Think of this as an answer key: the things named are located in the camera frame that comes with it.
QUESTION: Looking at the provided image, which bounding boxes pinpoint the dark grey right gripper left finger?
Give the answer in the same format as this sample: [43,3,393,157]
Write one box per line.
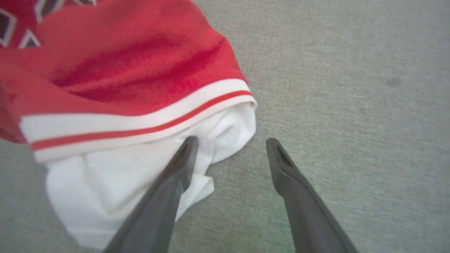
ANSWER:
[103,136,199,253]

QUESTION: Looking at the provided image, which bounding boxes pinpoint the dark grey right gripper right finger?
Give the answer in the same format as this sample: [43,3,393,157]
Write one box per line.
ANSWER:
[266,138,359,253]

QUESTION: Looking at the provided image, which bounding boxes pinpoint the red and white basketball jersey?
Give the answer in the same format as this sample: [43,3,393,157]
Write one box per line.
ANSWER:
[0,0,258,251]

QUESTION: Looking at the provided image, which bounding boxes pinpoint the grey fabric sofa cushion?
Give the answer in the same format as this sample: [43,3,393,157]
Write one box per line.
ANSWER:
[0,0,450,253]

